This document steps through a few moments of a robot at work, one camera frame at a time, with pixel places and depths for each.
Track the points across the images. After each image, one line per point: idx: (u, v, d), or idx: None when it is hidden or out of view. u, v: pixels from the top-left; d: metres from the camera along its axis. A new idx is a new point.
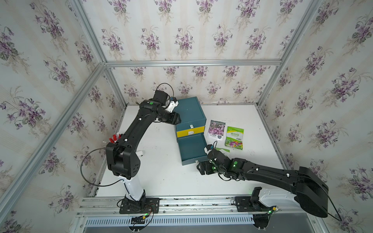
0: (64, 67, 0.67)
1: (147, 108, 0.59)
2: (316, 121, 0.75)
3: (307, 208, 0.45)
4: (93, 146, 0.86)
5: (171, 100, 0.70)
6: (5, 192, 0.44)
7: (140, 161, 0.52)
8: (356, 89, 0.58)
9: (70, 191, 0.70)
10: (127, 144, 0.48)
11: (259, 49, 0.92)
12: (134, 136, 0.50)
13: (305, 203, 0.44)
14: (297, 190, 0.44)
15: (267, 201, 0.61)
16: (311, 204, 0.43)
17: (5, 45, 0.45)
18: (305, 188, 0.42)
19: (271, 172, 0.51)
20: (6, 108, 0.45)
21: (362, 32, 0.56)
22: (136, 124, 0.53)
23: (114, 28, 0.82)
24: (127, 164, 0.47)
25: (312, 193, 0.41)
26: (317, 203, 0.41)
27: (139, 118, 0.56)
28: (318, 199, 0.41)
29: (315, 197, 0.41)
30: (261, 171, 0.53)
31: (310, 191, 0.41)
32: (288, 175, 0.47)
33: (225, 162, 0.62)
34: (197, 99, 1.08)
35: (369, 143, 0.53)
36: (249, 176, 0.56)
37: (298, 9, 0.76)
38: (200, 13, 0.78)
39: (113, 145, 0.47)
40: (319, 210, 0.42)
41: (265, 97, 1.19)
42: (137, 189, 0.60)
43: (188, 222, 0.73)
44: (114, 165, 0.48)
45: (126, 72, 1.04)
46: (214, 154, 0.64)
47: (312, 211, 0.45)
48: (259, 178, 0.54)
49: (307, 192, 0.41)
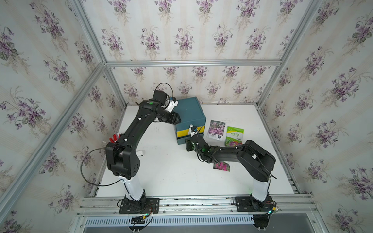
0: (64, 67, 0.67)
1: (147, 108, 0.59)
2: (316, 121, 0.75)
3: (253, 174, 0.53)
4: (93, 146, 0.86)
5: (171, 100, 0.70)
6: (5, 192, 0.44)
7: (140, 161, 0.52)
8: (356, 89, 0.58)
9: (70, 191, 0.70)
10: (127, 144, 0.48)
11: (259, 49, 0.92)
12: (135, 136, 0.50)
13: (248, 168, 0.52)
14: (239, 156, 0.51)
15: (256, 192, 0.63)
16: (251, 168, 0.51)
17: (5, 45, 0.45)
18: (244, 154, 0.51)
19: (226, 148, 0.64)
20: (5, 108, 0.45)
21: (362, 32, 0.56)
22: (135, 124, 0.53)
23: (114, 28, 0.82)
24: (127, 164, 0.47)
25: (250, 158, 0.50)
26: (254, 166, 0.49)
27: (139, 118, 0.56)
28: (255, 163, 0.50)
29: (252, 160, 0.50)
30: (223, 149, 0.66)
31: (249, 156, 0.51)
32: (236, 147, 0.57)
33: (204, 146, 0.72)
34: (197, 99, 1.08)
35: (369, 143, 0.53)
36: (216, 157, 0.67)
37: (299, 9, 0.76)
38: (200, 13, 0.78)
39: (112, 145, 0.47)
40: (259, 173, 0.50)
41: (265, 97, 1.19)
42: (136, 186, 0.59)
43: (188, 222, 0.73)
44: (114, 164, 0.48)
45: (125, 72, 1.04)
46: (196, 139, 0.73)
47: (257, 176, 0.52)
48: (222, 155, 0.64)
49: (245, 157, 0.50)
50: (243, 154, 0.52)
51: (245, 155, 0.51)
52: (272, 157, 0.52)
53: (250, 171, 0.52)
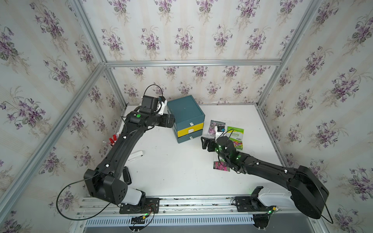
0: (64, 67, 0.67)
1: (135, 122, 0.51)
2: (316, 121, 0.76)
3: (300, 208, 0.46)
4: (93, 147, 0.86)
5: (160, 100, 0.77)
6: (5, 192, 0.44)
7: (126, 185, 0.45)
8: (356, 89, 0.58)
9: (70, 191, 0.70)
10: (109, 171, 0.41)
11: (259, 49, 0.92)
12: (118, 159, 0.43)
13: (297, 200, 0.45)
14: (292, 185, 0.45)
15: (265, 199, 0.62)
16: (303, 203, 0.43)
17: (5, 45, 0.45)
18: (299, 184, 0.43)
19: (270, 167, 0.52)
20: (6, 108, 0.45)
21: (362, 32, 0.56)
22: (120, 144, 0.46)
23: (114, 28, 0.82)
24: (110, 193, 0.40)
25: (306, 191, 0.42)
26: (309, 200, 0.41)
27: (124, 135, 0.48)
28: (311, 197, 0.41)
29: (309, 195, 0.42)
30: (261, 164, 0.55)
31: (305, 187, 0.42)
32: (285, 171, 0.48)
33: (232, 152, 0.63)
34: (193, 97, 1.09)
35: (369, 143, 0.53)
36: (250, 169, 0.58)
37: (299, 9, 0.76)
38: (200, 13, 0.78)
39: (93, 174, 0.40)
40: (312, 210, 0.42)
41: (265, 97, 1.19)
42: (130, 194, 0.56)
43: (188, 222, 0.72)
44: (97, 192, 0.42)
45: (125, 72, 1.04)
46: (225, 142, 0.63)
47: (304, 211, 0.45)
48: (259, 171, 0.55)
49: (301, 188, 0.42)
50: (299, 184, 0.43)
51: (301, 185, 0.42)
52: (326, 191, 0.44)
53: (296, 204, 0.48)
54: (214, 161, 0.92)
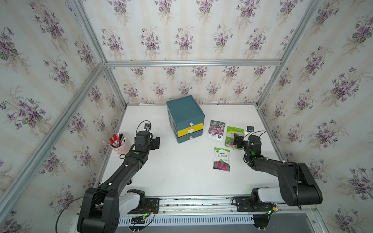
0: (64, 67, 0.67)
1: (134, 156, 0.61)
2: (316, 121, 0.75)
3: (282, 192, 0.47)
4: (93, 147, 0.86)
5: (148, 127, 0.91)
6: (5, 192, 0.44)
7: (119, 214, 0.44)
8: (356, 89, 0.58)
9: (71, 191, 0.70)
10: (110, 189, 0.44)
11: (259, 49, 0.92)
12: (120, 180, 0.48)
13: (281, 182, 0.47)
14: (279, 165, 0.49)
15: (264, 195, 0.63)
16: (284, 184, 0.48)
17: (5, 45, 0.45)
18: (285, 167, 0.48)
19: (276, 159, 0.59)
20: (5, 108, 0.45)
21: (362, 32, 0.56)
22: (121, 171, 0.52)
23: (114, 28, 0.82)
24: (106, 213, 0.40)
25: (289, 174, 0.46)
26: (287, 180, 0.46)
27: (126, 164, 0.56)
28: (290, 179, 0.45)
29: (290, 177, 0.46)
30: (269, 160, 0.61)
31: (290, 172, 0.47)
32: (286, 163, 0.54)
33: (255, 150, 0.71)
34: (193, 97, 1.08)
35: (369, 143, 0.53)
36: (259, 163, 0.66)
37: (298, 9, 0.76)
38: (200, 12, 0.78)
39: (93, 191, 0.42)
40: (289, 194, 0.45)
41: (265, 97, 1.19)
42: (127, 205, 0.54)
43: (188, 222, 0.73)
44: (87, 219, 0.40)
45: (125, 72, 1.04)
46: (256, 139, 0.72)
47: (284, 196, 0.48)
48: (264, 164, 0.63)
49: (285, 169, 0.47)
50: (285, 166, 0.48)
51: (286, 167, 0.48)
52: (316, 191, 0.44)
53: (280, 186, 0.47)
54: (214, 161, 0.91)
